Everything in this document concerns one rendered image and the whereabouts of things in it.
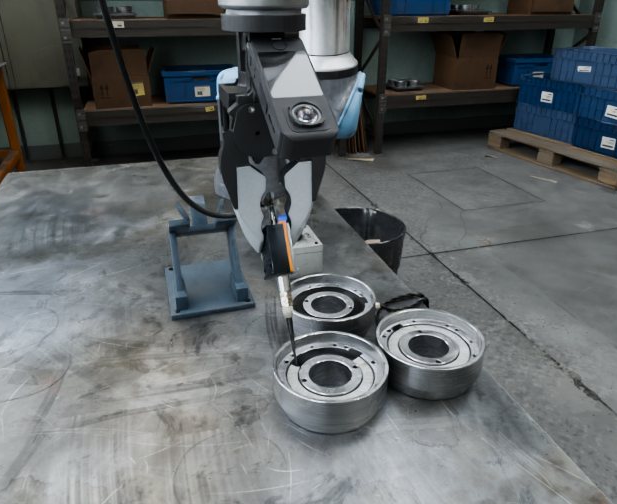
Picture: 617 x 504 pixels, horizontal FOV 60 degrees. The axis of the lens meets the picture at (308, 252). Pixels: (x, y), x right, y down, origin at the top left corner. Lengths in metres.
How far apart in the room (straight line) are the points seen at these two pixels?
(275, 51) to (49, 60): 3.83
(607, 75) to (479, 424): 3.84
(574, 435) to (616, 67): 2.91
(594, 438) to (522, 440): 1.30
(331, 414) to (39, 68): 3.95
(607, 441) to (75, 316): 1.51
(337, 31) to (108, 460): 0.71
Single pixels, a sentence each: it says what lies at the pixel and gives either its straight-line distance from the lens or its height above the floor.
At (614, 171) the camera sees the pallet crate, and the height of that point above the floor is 0.12.
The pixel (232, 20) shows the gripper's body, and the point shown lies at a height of 1.12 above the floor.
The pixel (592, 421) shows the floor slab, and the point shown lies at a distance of 1.87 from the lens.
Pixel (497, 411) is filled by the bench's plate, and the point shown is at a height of 0.80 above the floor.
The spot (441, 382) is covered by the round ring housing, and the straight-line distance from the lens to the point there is 0.51.
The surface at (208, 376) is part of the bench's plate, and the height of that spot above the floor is 0.80.
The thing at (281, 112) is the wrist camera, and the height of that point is 1.07.
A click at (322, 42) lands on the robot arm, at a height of 1.07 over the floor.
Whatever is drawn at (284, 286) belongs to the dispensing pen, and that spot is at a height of 0.89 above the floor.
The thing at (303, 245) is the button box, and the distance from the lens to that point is 0.71.
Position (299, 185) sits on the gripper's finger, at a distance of 0.50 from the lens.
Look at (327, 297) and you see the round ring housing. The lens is 0.62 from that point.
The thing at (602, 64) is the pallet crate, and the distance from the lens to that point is 4.29.
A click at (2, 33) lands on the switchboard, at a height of 0.91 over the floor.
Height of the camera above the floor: 1.14
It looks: 26 degrees down
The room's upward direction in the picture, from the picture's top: straight up
